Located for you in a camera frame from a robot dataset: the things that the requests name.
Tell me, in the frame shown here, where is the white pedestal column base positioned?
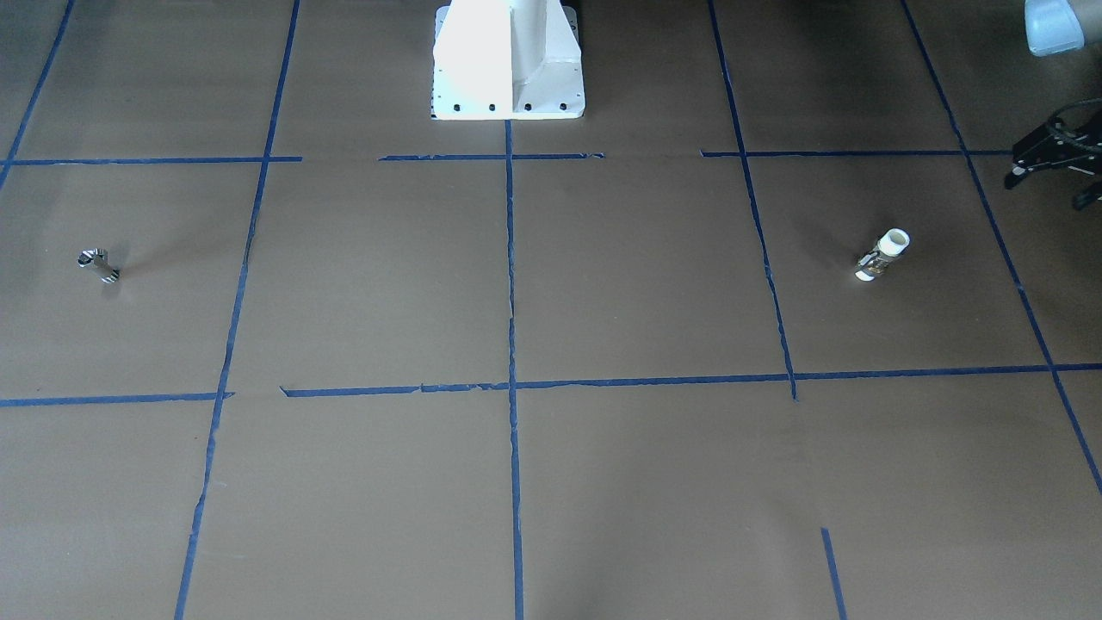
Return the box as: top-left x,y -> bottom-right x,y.
430,1 -> 586,121

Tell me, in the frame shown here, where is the white PPR brass valve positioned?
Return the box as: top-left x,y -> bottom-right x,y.
854,228 -> 912,282

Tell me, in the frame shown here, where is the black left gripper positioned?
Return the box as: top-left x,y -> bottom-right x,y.
1004,101 -> 1101,211

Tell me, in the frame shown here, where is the chrome metal pipe fitting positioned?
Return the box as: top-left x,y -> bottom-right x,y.
77,248 -> 121,285

